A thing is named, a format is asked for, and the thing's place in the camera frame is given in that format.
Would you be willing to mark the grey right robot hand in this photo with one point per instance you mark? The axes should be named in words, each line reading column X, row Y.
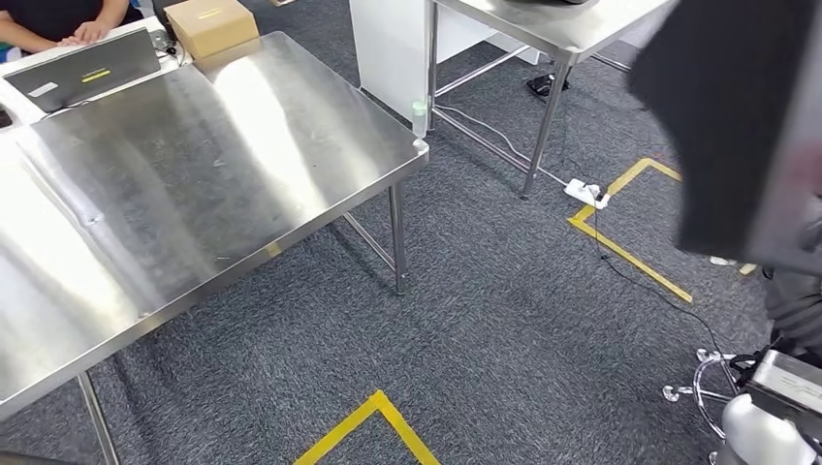
column 793, row 212

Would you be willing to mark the black plastic license plate bracket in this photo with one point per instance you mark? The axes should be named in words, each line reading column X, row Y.
column 706, row 128

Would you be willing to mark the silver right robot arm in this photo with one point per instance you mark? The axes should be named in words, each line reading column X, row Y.
column 764, row 436

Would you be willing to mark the stainless steel workbench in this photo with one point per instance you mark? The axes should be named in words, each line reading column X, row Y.
column 192, row 179

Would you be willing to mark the black stool chrome base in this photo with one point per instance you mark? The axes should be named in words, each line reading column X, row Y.
column 703, row 354

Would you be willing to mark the white power strip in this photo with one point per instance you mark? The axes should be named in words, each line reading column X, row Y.
column 583, row 191

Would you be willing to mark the black power adapter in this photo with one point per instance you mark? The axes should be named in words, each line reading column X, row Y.
column 546, row 85

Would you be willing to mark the clear plastic bottle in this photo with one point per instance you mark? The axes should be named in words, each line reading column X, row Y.
column 419, row 119

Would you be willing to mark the white partition panel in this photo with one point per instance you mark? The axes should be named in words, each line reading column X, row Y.
column 385, row 51

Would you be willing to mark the cardboard box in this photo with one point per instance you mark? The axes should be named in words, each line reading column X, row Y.
column 212, row 25

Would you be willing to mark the grey laptop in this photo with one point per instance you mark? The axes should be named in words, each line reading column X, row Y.
column 83, row 70

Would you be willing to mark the person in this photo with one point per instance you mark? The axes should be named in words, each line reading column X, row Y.
column 58, row 16

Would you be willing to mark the white desk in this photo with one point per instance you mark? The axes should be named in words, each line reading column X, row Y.
column 16, row 112

